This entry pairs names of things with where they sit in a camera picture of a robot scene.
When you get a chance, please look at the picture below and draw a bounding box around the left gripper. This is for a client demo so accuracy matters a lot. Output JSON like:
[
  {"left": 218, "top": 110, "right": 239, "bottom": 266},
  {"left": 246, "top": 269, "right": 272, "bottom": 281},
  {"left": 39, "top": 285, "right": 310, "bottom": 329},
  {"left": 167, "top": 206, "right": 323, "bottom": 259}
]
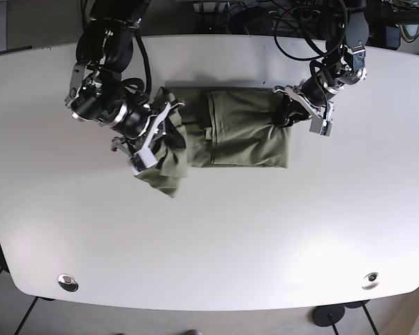
[{"left": 272, "top": 45, "right": 367, "bottom": 126}]

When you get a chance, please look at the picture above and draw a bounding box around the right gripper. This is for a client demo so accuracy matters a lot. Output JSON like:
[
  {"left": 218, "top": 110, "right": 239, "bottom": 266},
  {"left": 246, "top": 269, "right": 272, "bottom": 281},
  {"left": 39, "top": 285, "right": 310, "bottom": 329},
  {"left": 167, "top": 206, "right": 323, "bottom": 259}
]
[{"left": 65, "top": 64, "right": 186, "bottom": 154}]

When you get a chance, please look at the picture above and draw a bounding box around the dark olive green cloth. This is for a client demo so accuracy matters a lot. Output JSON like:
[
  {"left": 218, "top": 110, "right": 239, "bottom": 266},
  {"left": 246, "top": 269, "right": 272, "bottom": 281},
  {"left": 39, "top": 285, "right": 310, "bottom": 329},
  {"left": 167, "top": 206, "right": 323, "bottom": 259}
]
[{"left": 137, "top": 87, "right": 291, "bottom": 197}]

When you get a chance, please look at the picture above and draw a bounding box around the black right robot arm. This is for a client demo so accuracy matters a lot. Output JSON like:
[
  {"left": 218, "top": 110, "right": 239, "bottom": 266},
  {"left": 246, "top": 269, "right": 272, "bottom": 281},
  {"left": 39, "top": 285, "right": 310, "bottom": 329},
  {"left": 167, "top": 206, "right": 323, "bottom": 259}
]
[{"left": 66, "top": 1, "right": 160, "bottom": 153}]

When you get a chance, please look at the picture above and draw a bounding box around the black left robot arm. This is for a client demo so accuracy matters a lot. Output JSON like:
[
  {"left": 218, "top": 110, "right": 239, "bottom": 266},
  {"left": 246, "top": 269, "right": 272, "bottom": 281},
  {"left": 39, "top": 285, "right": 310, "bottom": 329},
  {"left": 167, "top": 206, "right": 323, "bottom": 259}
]
[{"left": 273, "top": 1, "right": 369, "bottom": 135}]

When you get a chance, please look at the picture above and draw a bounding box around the black power adapter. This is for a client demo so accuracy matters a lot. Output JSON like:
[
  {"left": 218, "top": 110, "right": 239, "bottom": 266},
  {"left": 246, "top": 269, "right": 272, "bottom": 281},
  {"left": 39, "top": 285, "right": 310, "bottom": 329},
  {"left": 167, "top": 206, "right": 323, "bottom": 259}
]
[{"left": 228, "top": 7, "right": 273, "bottom": 35}]

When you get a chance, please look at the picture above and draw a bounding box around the black electronics box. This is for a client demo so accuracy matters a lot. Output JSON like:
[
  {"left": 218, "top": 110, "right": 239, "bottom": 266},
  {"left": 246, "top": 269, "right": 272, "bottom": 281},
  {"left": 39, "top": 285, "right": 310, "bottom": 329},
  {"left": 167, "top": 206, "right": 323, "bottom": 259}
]
[{"left": 385, "top": 26, "right": 401, "bottom": 50}]

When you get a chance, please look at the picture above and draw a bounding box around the left chrome table grommet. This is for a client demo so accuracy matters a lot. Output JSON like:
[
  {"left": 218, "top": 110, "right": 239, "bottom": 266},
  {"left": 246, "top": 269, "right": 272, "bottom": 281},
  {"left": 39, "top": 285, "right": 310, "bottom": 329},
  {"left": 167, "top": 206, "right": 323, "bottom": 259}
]
[{"left": 57, "top": 274, "right": 79, "bottom": 292}]

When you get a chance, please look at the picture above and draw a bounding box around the chrome table grommet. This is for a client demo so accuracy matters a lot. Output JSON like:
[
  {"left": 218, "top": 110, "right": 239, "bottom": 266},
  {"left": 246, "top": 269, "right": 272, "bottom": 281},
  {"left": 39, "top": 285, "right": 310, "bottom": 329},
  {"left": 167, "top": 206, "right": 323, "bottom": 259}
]
[
  {"left": 361, "top": 272, "right": 380, "bottom": 290},
  {"left": 57, "top": 274, "right": 79, "bottom": 292}
]

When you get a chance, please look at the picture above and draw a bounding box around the right chrome table grommet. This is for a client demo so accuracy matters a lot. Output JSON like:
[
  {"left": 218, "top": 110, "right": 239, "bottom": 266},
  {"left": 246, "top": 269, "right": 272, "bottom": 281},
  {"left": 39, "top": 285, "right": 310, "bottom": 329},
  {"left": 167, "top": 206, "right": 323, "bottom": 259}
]
[{"left": 361, "top": 272, "right": 380, "bottom": 290}]

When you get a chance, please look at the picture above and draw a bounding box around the grey sneaker shoe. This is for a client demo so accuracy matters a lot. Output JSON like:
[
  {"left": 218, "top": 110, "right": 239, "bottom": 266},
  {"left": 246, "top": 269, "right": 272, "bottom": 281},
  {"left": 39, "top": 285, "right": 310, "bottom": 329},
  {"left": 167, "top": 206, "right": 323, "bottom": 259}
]
[{"left": 184, "top": 329, "right": 203, "bottom": 335}]

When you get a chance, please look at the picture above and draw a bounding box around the black round stand base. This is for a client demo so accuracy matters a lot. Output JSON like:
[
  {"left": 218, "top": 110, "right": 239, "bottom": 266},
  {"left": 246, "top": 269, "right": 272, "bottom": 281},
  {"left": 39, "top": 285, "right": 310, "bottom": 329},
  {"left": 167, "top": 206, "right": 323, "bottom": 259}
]
[{"left": 311, "top": 304, "right": 345, "bottom": 327}]

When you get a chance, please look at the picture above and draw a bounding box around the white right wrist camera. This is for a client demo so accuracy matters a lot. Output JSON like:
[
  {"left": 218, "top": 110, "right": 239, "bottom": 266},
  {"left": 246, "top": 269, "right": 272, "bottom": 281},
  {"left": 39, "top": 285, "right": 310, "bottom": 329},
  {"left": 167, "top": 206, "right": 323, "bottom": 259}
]
[{"left": 127, "top": 147, "right": 157, "bottom": 176}]

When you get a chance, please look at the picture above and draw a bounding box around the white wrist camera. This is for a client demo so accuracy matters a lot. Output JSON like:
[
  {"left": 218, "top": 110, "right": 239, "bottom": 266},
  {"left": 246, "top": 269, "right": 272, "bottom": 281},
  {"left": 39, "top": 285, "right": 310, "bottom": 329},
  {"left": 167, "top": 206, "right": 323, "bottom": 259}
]
[
  {"left": 309, "top": 118, "right": 332, "bottom": 137},
  {"left": 127, "top": 147, "right": 157, "bottom": 176}
]

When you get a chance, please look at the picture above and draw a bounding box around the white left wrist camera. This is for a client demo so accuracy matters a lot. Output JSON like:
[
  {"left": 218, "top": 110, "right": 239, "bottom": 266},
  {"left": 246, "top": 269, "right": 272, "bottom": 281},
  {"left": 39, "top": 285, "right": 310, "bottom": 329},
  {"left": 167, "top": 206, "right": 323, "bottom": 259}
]
[{"left": 309, "top": 118, "right": 332, "bottom": 137}]

